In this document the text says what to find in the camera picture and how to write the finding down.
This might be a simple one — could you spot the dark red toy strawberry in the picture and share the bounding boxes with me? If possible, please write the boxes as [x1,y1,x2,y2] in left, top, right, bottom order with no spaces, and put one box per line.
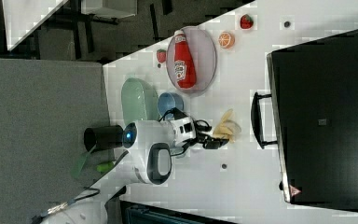
[240,14,254,29]

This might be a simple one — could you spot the green perforated colander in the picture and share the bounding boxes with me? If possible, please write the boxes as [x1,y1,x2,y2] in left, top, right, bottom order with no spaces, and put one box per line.
[121,77,159,125]

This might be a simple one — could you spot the green slotted spatula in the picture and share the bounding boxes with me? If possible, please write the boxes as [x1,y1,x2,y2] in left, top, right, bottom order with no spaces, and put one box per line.
[71,146,96,178]

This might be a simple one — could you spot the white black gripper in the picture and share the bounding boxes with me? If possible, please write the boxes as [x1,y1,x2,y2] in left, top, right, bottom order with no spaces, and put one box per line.
[169,107,228,149]

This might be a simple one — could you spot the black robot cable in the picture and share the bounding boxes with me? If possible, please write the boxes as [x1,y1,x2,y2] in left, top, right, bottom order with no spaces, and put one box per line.
[158,107,181,123]

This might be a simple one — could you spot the pale red toy strawberry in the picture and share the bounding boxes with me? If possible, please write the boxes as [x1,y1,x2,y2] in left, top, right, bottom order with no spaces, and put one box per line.
[157,49,166,63]

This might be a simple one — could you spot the blue bowl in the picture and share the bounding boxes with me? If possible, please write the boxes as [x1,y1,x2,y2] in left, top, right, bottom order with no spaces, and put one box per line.
[158,92,186,120]

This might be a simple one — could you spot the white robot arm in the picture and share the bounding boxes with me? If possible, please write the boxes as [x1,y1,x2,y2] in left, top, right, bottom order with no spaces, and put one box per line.
[32,107,228,224]

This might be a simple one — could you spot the grey round plate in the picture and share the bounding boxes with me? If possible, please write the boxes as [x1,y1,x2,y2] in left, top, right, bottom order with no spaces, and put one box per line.
[166,26,217,94]

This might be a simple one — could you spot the red ketchup bottle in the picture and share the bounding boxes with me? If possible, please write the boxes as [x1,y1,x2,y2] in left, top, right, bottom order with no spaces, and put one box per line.
[174,30,197,89]

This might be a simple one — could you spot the green toy vegetable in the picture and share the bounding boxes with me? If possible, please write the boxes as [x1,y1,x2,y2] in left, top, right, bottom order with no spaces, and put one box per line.
[97,161,115,173]

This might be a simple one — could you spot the orange slice toy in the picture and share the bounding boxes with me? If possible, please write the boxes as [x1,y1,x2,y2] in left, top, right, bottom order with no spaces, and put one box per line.
[218,32,235,49]

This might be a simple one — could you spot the black silver toaster oven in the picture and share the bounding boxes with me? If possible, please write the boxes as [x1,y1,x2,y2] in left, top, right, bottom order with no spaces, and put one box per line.
[266,29,358,212]

